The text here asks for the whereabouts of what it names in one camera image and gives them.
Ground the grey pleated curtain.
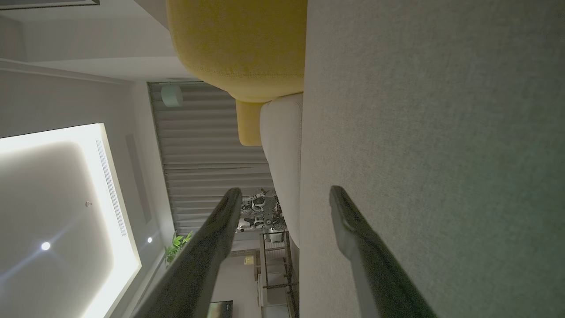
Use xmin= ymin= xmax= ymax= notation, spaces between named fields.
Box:
xmin=148 ymin=82 xmax=276 ymax=235

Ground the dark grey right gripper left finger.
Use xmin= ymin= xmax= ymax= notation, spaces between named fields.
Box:
xmin=132 ymin=187 xmax=243 ymax=318

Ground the black wall television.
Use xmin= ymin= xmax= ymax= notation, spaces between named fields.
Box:
xmin=207 ymin=300 xmax=234 ymax=318

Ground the round grey coffee table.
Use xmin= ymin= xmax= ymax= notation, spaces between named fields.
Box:
xmin=258 ymin=230 xmax=301 ymax=318

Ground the grey sofa seat cushion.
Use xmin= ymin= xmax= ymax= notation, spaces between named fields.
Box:
xmin=260 ymin=93 xmax=304 ymax=249

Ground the large yellow sofa back cushion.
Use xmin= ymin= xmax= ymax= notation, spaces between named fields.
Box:
xmin=166 ymin=0 xmax=308 ymax=103

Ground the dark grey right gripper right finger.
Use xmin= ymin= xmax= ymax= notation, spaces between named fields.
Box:
xmin=329 ymin=185 xmax=438 ymax=318

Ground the white linear ceiling air vent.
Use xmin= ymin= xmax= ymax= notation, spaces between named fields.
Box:
xmin=95 ymin=140 xmax=128 ymax=238

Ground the white humanoid robot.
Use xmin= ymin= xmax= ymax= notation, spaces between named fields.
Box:
xmin=237 ymin=215 xmax=267 ymax=233

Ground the grey humanoid robot on wheels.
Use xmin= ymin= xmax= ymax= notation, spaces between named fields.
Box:
xmin=242 ymin=189 xmax=285 ymax=221

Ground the green potted plant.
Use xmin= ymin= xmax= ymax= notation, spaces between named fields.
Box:
xmin=164 ymin=230 xmax=194 ymax=268

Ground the white cylindrical ceiling lamp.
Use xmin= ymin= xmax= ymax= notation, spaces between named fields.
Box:
xmin=161 ymin=83 xmax=184 ymax=108

